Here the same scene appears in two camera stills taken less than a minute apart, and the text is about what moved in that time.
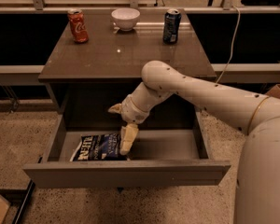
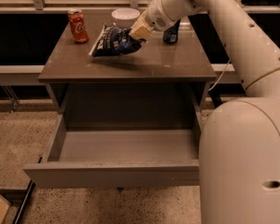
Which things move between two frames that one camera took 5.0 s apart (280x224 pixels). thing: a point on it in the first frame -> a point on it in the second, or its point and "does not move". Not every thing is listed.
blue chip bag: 98,147 -> 113,41
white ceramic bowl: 125,19 does not move
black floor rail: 18,197 does not move
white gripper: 132,112 -> 156,20
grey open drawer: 160,157 does not move
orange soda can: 78,25 does not move
